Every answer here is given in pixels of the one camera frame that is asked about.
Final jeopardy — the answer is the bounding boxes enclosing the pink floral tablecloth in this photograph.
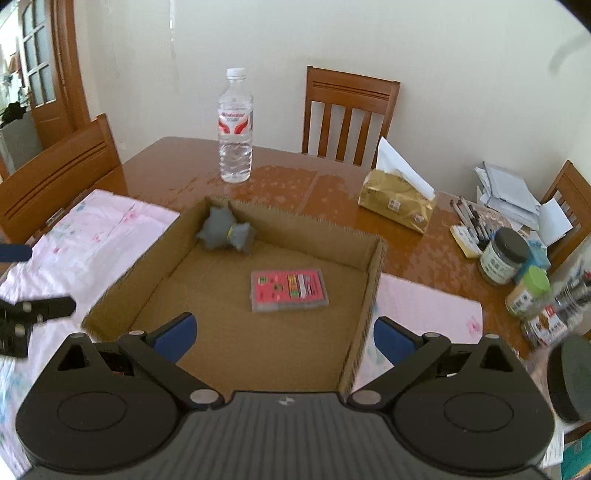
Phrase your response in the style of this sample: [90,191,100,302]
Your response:
[1,190,483,479]

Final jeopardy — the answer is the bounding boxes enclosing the wooden chair left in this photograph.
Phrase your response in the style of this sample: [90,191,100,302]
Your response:
[1,113,120,244]

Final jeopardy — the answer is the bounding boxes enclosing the stack of white papers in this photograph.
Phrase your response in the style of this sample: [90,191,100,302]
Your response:
[475,162,574,247]

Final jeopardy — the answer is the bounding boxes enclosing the wooden chair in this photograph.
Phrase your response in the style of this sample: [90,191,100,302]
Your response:
[301,65,402,168]
[1,113,120,244]

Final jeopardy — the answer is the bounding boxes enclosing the black lid glass jar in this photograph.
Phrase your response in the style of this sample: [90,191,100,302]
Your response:
[479,227,530,286]

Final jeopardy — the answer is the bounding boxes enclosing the open cardboard box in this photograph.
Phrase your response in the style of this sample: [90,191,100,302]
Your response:
[82,198,388,396]

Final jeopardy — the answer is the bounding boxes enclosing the pens in holder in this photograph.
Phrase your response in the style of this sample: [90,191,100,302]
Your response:
[450,197,494,259]

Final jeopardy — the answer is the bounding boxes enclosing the wooden chair right corner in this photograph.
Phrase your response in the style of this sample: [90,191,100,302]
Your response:
[543,160,591,274]

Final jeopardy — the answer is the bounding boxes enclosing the green lid spice jar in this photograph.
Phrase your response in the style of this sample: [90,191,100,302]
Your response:
[505,265,550,316]

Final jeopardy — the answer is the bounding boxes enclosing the red label small jar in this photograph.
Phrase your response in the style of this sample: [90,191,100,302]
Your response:
[521,306,569,349]

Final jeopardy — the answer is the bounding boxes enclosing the wooden chair far centre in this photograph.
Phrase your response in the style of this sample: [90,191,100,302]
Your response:
[301,65,402,168]

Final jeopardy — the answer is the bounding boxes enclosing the grey plush toy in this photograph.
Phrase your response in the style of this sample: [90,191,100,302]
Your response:
[197,206,257,253]

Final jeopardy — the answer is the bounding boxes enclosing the clear plastic water bottle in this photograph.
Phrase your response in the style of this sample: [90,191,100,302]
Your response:
[217,67,253,184]

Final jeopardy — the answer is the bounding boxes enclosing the wooden door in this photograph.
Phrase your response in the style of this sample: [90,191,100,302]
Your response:
[18,0,90,148]

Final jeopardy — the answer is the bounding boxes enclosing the large black lid jar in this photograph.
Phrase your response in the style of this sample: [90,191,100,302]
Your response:
[547,335,591,423]

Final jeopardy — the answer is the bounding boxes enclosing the gold tissue pack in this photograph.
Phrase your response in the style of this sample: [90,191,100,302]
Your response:
[358,137,437,234]

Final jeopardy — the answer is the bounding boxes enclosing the pink card pack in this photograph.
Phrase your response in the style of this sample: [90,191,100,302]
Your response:
[250,269,329,313]

